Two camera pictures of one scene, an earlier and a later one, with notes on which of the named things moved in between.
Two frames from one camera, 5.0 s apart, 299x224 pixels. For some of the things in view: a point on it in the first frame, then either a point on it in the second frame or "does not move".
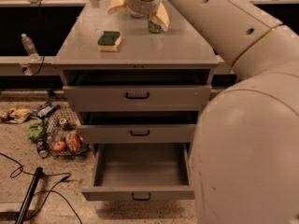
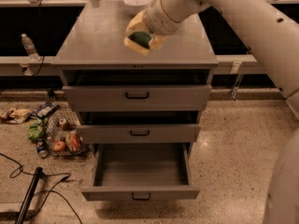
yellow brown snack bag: x=15 y=116 does not move
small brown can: x=63 y=122 does not move
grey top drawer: x=136 y=90 does not move
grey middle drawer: x=134 y=127 does not move
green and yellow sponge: x=108 y=41 to x=138 y=41
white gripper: x=139 y=6 to x=156 y=20
